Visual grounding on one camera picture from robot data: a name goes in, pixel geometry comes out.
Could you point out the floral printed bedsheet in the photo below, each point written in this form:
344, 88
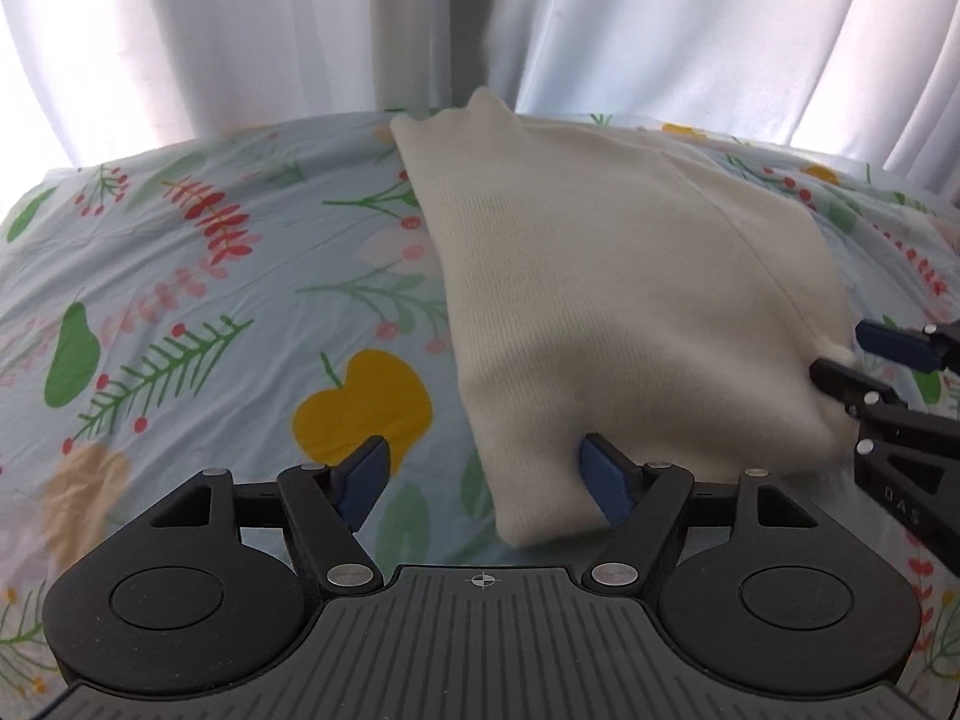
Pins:
187, 300

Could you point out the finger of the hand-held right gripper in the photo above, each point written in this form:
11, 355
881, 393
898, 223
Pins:
896, 343
844, 376

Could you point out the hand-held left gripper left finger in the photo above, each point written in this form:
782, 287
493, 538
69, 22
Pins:
361, 481

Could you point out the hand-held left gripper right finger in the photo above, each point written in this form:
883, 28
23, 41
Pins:
606, 481

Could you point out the white curtain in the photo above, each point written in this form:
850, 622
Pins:
300, 22

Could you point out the cream knit sweater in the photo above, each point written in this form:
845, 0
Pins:
615, 300

